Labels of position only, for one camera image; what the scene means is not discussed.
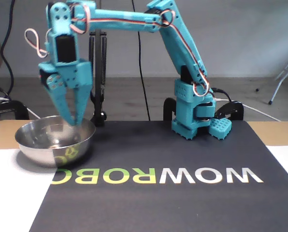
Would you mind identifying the metal bowl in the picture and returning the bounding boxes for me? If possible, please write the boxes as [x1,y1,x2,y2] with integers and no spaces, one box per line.
[14,115,96,169]

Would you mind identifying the red white black servo wires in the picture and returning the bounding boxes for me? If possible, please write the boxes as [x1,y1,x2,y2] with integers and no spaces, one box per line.
[24,7,211,97]

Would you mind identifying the black mat with WOWROBO print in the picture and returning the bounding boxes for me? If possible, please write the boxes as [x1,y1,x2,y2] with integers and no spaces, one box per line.
[29,120,288,232]

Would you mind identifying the white folding rack legs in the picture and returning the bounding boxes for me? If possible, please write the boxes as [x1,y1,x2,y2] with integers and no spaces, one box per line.
[255,50,288,105]

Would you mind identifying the thin black hanging cable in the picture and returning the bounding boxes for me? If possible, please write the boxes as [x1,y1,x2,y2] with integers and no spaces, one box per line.
[131,0,151,121]

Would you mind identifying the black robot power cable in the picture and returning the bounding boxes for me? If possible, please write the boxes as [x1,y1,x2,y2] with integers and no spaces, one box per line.
[211,87,232,102]

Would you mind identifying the teal gripper body black servo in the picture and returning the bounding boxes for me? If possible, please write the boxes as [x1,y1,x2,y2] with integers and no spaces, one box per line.
[38,60,93,90]

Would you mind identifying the black table clamp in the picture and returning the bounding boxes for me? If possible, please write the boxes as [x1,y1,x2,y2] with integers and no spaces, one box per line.
[163,97,177,121]
[0,100,30,121]
[214,101,244,121]

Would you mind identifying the dark blue hanging cable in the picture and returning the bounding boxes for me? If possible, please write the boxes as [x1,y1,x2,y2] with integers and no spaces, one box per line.
[0,0,16,97]

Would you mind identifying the black spring lamp stand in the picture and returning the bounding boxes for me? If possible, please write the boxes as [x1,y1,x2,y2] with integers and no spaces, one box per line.
[87,0,108,128]

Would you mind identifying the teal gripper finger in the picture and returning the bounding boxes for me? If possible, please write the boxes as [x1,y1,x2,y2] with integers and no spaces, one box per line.
[46,73,76,127]
[72,84,93,125]

